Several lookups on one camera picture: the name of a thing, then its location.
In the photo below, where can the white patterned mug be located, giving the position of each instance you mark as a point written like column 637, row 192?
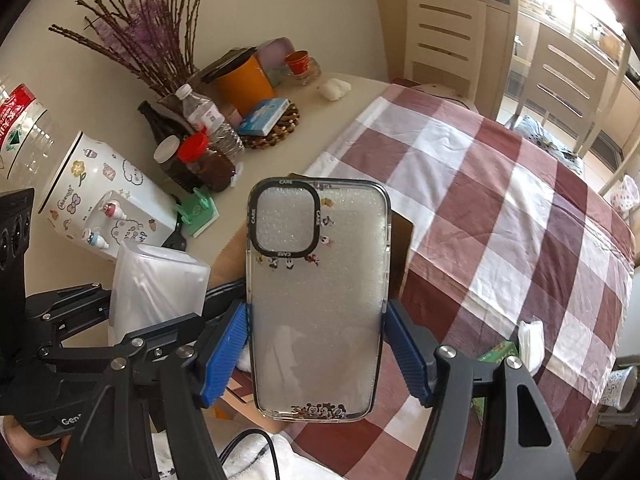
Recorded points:
column 620, row 387

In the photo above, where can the white dotted chair cover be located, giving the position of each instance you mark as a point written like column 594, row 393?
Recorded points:
column 621, row 196

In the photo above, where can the green paper box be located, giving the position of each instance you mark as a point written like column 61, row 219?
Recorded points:
column 495, row 352

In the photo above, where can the dark jar with tan lid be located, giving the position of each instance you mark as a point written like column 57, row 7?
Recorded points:
column 170, row 165

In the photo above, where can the woven beaded trivet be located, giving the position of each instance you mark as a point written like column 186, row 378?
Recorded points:
column 282, row 132

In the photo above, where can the green phone stand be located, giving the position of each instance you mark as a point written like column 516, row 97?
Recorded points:
column 200, row 212

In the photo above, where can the clear glass cup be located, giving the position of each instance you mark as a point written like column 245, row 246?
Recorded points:
column 312, row 72

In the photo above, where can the red cup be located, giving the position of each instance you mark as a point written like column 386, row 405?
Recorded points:
column 297, row 62

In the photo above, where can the red white checked tablecloth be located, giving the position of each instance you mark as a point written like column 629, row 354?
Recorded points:
column 500, row 210

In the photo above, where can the blue tissue pack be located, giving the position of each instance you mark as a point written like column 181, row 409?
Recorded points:
column 262, row 116

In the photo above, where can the orange canister with black lid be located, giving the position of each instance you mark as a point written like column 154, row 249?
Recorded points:
column 242, row 85

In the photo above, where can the dark jar with red lid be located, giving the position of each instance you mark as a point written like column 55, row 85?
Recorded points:
column 210, row 165

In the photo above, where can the lilac box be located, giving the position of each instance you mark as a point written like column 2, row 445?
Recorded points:
column 275, row 57

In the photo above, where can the white crumpled tissue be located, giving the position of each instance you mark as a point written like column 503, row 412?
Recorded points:
column 334, row 89

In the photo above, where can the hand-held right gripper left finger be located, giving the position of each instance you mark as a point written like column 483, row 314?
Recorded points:
column 225, row 355

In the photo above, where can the cream slatted chair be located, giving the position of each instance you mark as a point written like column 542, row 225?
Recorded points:
column 445, row 35
column 565, row 85

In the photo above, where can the brown glass bottle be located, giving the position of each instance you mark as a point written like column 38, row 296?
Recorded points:
column 160, row 122

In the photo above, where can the clear cartoon phone case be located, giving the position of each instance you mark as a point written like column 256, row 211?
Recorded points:
column 320, row 310

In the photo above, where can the translucent cotton swab box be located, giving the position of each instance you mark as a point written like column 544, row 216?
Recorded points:
column 150, row 285

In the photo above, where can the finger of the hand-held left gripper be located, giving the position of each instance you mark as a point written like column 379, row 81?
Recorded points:
column 160, row 335
column 75, row 297

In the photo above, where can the blue patterned seat cushion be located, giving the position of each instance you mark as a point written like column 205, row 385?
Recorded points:
column 550, row 142

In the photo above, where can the white fluffy garment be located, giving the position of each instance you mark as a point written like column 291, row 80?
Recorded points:
column 245, row 466

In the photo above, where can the clear plastic water bottle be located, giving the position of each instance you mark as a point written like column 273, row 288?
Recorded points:
column 215, row 122

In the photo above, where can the clear bottle with red label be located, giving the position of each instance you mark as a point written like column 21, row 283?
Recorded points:
column 25, row 130

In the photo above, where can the dried flower branches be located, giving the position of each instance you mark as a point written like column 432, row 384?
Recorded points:
column 145, row 30

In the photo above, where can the person's left hand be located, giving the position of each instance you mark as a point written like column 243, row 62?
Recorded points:
column 30, row 447

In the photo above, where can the white tissue pack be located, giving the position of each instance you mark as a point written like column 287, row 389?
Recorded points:
column 531, row 345

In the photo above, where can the white sticker-covered water dispenser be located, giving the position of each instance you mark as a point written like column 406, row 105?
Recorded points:
column 100, row 195

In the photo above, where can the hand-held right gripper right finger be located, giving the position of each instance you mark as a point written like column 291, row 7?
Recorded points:
column 405, row 350

